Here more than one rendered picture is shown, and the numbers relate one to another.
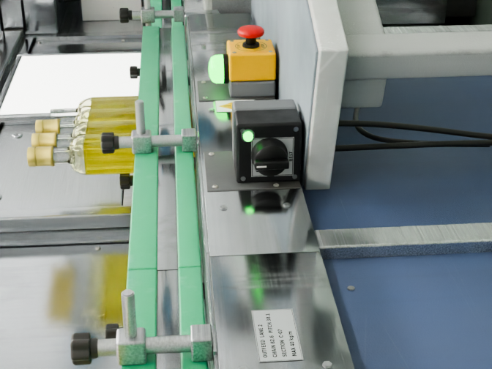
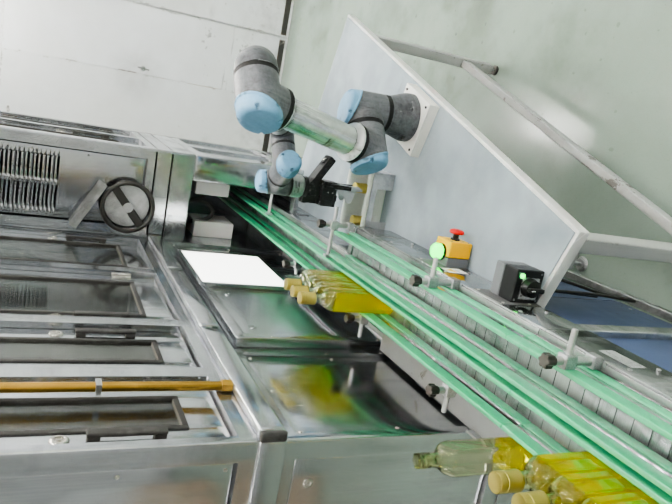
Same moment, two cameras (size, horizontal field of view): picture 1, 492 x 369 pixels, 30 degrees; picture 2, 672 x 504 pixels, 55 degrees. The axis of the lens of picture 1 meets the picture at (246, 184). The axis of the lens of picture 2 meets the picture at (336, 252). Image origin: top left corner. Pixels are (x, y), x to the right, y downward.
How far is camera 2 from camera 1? 0.95 m
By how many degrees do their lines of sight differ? 25
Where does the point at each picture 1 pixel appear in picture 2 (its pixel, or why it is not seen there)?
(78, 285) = (340, 378)
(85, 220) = (319, 342)
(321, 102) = (565, 260)
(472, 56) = (618, 246)
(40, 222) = (293, 342)
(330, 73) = (577, 244)
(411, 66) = (594, 248)
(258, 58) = (464, 246)
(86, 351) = (554, 360)
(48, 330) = (347, 399)
